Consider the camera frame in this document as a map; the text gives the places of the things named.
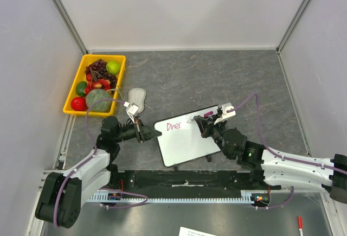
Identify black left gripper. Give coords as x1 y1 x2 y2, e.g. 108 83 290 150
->
114 116 161 143

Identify white marker with magenta cap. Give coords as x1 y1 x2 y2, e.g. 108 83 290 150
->
187 111 213 123

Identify small black framed whiteboard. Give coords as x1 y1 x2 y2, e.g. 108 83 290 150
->
154 105 220 167

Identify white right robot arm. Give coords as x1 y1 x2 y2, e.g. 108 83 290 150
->
194 114 346 203

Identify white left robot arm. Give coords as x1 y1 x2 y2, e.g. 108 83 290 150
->
35 116 162 228

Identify grey whiteboard eraser sponge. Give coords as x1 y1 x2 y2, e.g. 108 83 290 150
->
128 88 146 114

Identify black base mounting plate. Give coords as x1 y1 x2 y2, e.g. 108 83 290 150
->
106 170 268 196

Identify green netted melon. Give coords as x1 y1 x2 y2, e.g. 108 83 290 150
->
86 89 112 112

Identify red strawberries cluster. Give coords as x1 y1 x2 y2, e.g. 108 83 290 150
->
83 74 111 94

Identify light green apple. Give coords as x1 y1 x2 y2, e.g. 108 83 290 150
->
106 61 121 75

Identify red apple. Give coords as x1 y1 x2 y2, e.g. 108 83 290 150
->
70 97 88 111

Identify purple grape bunch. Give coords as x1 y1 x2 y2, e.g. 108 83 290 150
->
85 59 118 83

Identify dark green lime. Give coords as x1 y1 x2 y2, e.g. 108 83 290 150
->
75 81 87 97

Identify yellow plastic fruit tray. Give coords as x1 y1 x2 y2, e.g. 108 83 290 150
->
63 54 126 116

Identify white paper sheet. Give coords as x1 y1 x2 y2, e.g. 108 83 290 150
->
178 227 215 236

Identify red capped marker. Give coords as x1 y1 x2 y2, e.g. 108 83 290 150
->
298 216 304 236

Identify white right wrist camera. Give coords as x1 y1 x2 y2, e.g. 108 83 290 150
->
214 103 236 125

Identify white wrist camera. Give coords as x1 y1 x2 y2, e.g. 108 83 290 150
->
214 103 236 125
124 101 139 123

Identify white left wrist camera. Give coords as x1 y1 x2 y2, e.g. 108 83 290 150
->
124 101 139 123

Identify white toothed cable duct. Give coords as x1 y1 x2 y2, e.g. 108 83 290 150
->
86 190 254 204

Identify aluminium left corner post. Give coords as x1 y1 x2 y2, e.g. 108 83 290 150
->
51 0 88 54

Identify aluminium corner post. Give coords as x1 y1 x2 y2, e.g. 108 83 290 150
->
276 0 312 55
51 0 88 54

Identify aluminium right corner post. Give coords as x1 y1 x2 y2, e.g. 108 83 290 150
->
276 0 312 55

